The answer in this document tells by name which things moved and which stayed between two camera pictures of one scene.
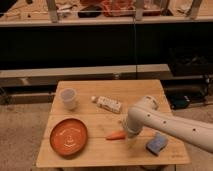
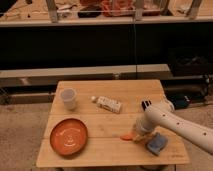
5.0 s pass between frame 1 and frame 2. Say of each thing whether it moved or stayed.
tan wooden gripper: moved
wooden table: stayed
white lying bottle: stayed
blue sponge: stayed
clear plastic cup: stayed
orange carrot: moved
